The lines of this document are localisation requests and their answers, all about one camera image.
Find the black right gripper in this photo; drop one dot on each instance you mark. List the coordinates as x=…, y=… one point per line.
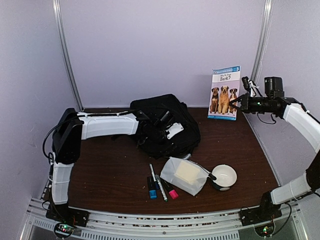
x=245, y=103

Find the black student backpack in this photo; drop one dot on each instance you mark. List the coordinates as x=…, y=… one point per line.
x=154, y=108

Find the left circuit board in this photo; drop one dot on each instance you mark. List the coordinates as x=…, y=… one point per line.
x=63, y=230

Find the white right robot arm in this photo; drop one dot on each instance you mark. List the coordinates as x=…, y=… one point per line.
x=305, y=127

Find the right aluminium corner post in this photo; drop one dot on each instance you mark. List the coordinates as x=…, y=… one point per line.
x=262, y=40

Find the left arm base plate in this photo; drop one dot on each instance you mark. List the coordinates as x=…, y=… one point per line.
x=73, y=217

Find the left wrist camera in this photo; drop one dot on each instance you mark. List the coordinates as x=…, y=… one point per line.
x=172, y=125

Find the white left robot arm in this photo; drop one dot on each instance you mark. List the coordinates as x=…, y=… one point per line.
x=74, y=127

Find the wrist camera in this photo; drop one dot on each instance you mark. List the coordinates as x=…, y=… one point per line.
x=251, y=87
x=172, y=125

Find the aluminium front rail frame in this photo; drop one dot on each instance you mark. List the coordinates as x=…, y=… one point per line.
x=219, y=225

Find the white bowl black base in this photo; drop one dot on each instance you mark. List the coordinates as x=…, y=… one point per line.
x=226, y=177

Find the white pen green tip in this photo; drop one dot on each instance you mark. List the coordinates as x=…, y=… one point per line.
x=161, y=188

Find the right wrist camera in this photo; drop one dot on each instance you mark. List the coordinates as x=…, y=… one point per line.
x=251, y=87

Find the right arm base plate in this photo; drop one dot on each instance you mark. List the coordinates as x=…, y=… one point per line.
x=256, y=215

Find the aluminium corner post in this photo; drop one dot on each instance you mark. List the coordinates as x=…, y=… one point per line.
x=65, y=53
x=262, y=40

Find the circuit board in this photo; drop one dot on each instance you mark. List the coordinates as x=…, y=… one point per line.
x=264, y=230
x=63, y=230

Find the blue highlighter marker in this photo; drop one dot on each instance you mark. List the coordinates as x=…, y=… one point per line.
x=151, y=188

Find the dog picture book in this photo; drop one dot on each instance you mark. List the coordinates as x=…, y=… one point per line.
x=225, y=86

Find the right circuit board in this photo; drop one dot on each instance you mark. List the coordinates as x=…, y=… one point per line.
x=264, y=230

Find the left aluminium corner post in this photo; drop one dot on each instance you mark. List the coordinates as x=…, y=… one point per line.
x=65, y=53

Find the pink highlighter marker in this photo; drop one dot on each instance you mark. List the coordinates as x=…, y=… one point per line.
x=169, y=188

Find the translucent bag with sandwich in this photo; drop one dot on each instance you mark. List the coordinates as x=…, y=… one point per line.
x=184, y=175

